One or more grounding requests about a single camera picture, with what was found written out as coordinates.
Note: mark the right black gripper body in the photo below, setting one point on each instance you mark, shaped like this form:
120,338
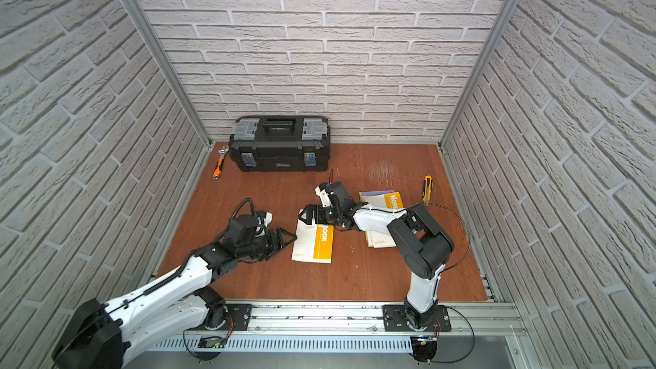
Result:
332,215

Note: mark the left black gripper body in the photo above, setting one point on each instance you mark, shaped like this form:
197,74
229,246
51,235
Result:
273,243

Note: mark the large white lined notebook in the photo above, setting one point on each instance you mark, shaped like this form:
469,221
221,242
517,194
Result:
314,243

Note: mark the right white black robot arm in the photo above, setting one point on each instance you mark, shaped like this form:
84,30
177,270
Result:
424,245

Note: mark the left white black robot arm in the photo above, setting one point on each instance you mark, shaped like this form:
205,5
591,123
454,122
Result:
111,334

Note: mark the black plastic toolbox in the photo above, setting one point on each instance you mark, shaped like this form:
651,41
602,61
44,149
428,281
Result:
281,143

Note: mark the yellow black utility knife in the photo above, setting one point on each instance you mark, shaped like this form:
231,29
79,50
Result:
427,190

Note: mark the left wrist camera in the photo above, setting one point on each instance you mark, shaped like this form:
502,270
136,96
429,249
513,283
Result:
263,219

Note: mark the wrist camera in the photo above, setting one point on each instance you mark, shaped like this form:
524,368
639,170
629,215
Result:
263,219
322,193

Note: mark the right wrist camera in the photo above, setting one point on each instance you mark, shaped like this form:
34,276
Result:
322,193

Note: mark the orange handled adjustable wrench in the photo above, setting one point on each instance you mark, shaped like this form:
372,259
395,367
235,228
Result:
220,162

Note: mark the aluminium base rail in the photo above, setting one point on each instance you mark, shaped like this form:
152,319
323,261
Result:
462,332

